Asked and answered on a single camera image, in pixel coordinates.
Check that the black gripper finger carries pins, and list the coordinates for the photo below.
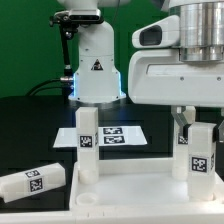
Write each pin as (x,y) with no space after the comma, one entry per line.
(219,128)

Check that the white desk top panel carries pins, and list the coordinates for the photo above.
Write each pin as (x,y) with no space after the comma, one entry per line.
(140,186)

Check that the white front obstacle bar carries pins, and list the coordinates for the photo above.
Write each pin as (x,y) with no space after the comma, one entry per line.
(198,214)

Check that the black camera stand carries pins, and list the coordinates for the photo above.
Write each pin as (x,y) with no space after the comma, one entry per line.
(69,21)

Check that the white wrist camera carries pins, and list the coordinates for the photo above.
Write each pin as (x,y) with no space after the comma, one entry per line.
(161,34)

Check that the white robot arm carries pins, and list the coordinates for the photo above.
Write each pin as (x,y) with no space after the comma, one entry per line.
(179,59)

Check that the white paper with markers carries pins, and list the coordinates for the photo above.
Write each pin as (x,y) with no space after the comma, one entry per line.
(106,136)

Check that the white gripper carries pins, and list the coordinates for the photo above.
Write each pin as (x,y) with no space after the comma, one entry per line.
(159,77)

